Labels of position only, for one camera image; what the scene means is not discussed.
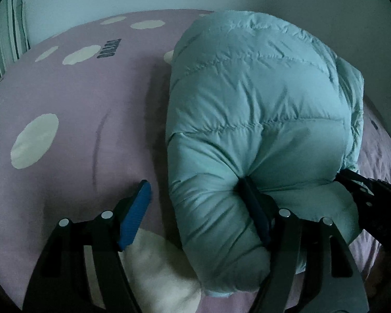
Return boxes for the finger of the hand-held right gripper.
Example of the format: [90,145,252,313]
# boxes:
[350,186,391,246]
[335,168,391,201]

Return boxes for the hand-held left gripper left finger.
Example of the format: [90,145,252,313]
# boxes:
[21,179,152,313]

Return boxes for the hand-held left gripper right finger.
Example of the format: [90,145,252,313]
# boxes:
[237,177,369,313]

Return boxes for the light blue down jacket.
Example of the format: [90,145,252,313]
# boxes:
[164,10,365,299]

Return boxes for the purple dotted bed sheet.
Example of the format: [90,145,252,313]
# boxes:
[0,8,391,313]

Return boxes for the striped pillow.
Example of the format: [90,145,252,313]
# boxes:
[0,0,30,85]

